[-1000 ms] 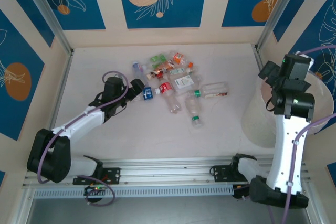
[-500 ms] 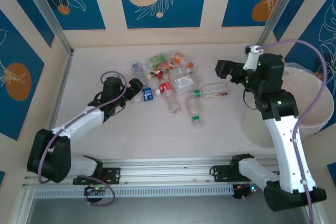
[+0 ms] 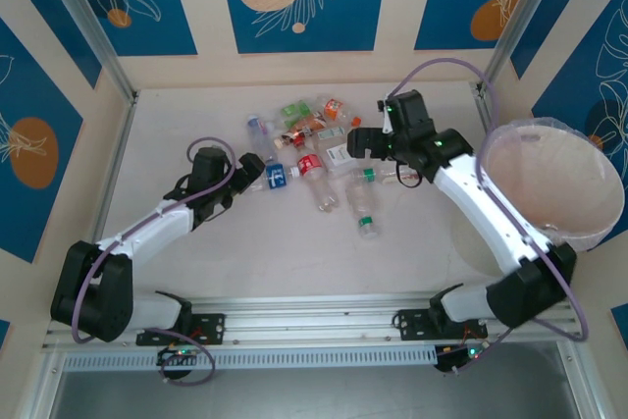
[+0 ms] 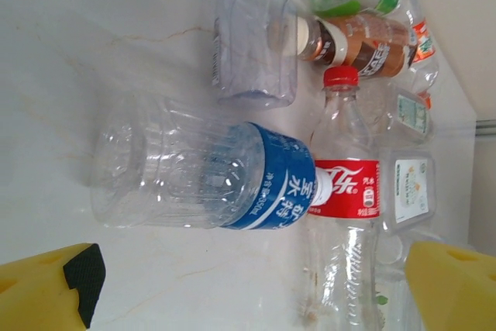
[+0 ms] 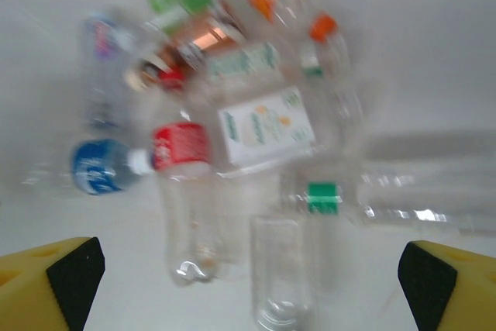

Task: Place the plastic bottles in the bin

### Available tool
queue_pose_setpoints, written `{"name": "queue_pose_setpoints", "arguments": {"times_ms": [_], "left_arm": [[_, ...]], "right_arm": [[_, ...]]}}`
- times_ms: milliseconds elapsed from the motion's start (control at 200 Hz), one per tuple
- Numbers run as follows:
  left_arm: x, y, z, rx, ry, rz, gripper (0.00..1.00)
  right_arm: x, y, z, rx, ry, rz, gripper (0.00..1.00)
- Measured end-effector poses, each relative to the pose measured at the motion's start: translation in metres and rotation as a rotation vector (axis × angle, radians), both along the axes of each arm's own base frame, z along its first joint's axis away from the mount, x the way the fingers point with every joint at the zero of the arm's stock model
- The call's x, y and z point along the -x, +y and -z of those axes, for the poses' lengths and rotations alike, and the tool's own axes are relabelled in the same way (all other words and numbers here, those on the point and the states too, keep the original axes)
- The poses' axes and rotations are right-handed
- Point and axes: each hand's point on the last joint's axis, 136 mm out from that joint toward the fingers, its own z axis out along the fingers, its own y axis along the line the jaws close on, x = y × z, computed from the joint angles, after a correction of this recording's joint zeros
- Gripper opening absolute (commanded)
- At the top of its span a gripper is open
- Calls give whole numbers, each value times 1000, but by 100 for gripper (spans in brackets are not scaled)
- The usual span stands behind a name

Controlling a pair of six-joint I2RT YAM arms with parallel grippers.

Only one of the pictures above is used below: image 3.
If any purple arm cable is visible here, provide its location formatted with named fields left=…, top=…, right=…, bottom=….
left=385, top=58, right=590, bottom=376
left=71, top=137, right=236, bottom=386

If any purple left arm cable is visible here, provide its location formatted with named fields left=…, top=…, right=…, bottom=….
left=71, top=137, right=236, bottom=386

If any orange label orange cap bottle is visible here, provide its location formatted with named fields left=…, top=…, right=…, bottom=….
left=321, top=97, right=365, bottom=129

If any grey slotted cable duct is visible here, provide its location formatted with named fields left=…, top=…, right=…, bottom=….
left=61, top=344, right=441, bottom=372

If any small green white label bottle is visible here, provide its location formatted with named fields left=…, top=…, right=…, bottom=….
left=316, top=125, right=355, bottom=143

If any green neck band bottle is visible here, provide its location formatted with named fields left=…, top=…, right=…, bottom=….
left=349, top=166, right=424, bottom=188
left=344, top=181, right=383, bottom=242

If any white round plastic bin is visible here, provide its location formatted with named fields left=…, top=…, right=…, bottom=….
left=478, top=117, right=619, bottom=253

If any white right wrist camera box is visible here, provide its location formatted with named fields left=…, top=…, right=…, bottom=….
left=377, top=99, right=396, bottom=135

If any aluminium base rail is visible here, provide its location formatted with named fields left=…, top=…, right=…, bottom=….
left=41, top=293, right=585, bottom=352

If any aluminium table edge rail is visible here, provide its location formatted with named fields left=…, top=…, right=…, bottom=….
left=470, top=82, right=501, bottom=135
left=97, top=94, right=138, bottom=217

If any black controller board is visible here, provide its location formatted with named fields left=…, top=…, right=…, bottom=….
left=434, top=343, right=492, bottom=375
left=155, top=345, right=201, bottom=367

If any light green label bottle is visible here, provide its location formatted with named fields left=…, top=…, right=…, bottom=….
left=279, top=99, right=313, bottom=129

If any large translucent plastic bucket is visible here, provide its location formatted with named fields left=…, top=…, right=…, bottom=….
left=478, top=116, right=620, bottom=254

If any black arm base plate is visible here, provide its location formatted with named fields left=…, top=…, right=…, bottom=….
left=135, top=313, right=227, bottom=346
left=392, top=308, right=490, bottom=341

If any aluminium frame post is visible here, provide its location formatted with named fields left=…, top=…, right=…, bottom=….
left=33, top=0, right=138, bottom=102
left=477, top=0, right=574, bottom=96

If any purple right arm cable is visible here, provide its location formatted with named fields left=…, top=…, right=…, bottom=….
left=385, top=58, right=590, bottom=376

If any tall clear bottle blue cap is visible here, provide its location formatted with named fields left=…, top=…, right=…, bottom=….
left=245, top=114, right=282, bottom=168

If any red label cola bottle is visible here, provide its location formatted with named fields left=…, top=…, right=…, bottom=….
left=288, top=153, right=341, bottom=215

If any brown red label bottle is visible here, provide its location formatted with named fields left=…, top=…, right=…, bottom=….
left=273, top=116, right=329, bottom=151

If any blue label clear bottle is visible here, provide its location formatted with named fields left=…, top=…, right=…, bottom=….
left=244, top=162, right=301, bottom=193

